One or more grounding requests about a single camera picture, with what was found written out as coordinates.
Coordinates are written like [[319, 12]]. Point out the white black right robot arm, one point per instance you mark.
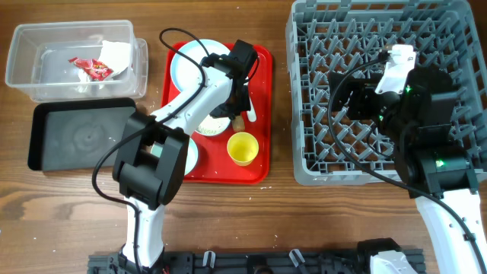
[[437, 172]]

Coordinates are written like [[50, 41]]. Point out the red plastic serving tray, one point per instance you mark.
[[214, 164]]

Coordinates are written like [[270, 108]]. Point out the white paper napkin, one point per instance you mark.
[[113, 54]]

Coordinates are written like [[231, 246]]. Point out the red foil snack wrapper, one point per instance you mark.
[[95, 69]]

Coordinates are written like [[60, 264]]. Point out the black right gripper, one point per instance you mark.
[[363, 90]]

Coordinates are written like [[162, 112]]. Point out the white plastic spoon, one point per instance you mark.
[[251, 113]]

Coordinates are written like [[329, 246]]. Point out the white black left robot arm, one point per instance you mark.
[[151, 157]]

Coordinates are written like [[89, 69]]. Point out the black food waste tray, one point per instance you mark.
[[76, 134]]

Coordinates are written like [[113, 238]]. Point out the large light blue plate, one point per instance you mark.
[[184, 74]]

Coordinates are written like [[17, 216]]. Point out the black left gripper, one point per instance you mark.
[[243, 105]]

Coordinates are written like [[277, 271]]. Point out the clear plastic waste bin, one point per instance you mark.
[[38, 66]]

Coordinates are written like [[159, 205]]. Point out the yellow plastic cup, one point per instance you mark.
[[243, 148]]

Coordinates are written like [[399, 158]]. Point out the mint green bowl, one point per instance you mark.
[[191, 158]]

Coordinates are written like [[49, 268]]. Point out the light blue small bowl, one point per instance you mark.
[[211, 126]]

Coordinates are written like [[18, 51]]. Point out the grey dishwasher rack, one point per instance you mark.
[[335, 36]]

